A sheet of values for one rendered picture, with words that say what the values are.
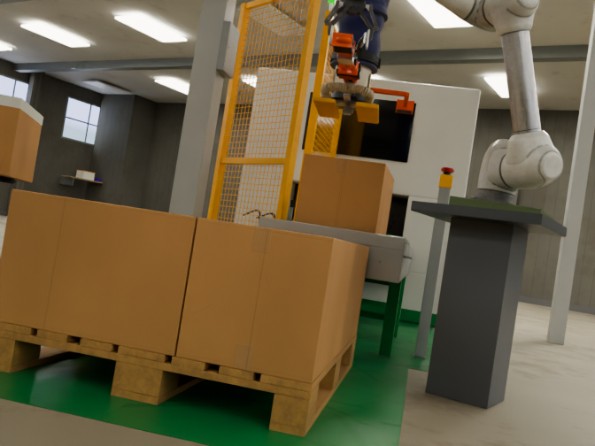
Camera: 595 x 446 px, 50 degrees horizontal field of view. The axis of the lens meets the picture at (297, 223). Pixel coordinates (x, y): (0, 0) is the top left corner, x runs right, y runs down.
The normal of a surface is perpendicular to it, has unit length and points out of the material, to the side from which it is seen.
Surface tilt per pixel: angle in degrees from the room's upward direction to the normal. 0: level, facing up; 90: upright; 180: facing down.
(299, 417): 90
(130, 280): 90
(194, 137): 90
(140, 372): 90
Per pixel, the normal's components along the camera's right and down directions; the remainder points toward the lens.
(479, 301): -0.53, -0.11
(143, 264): -0.19, -0.06
